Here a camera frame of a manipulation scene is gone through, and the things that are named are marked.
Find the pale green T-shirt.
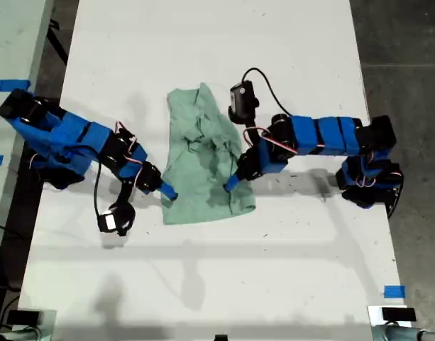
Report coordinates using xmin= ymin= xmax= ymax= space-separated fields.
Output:
xmin=161 ymin=82 xmax=256 ymax=225

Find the long blue tape strip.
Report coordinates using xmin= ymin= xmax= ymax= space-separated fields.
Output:
xmin=0 ymin=80 xmax=32 ymax=93

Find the small black box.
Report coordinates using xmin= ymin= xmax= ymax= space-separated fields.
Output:
xmin=6 ymin=310 xmax=41 ymax=326
xmin=381 ymin=307 xmax=417 ymax=323

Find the pale grey side table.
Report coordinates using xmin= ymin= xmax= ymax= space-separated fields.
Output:
xmin=0 ymin=0 xmax=55 ymax=274

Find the grey clamp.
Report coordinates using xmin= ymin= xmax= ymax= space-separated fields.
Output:
xmin=371 ymin=321 xmax=435 ymax=341

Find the black camera stalk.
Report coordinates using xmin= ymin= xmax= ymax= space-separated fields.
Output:
xmin=112 ymin=177 xmax=135 ymax=209
xmin=242 ymin=119 xmax=263 ymax=148

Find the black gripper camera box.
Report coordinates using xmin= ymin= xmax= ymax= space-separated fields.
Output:
xmin=227 ymin=80 xmax=260 ymax=125
xmin=97 ymin=202 xmax=136 ymax=237

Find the black camera cable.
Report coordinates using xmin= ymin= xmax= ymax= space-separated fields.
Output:
xmin=94 ymin=161 xmax=104 ymax=220
xmin=241 ymin=67 xmax=293 ymax=118

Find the black metal frame bar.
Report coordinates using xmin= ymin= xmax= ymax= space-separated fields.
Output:
xmin=46 ymin=19 xmax=70 ymax=67

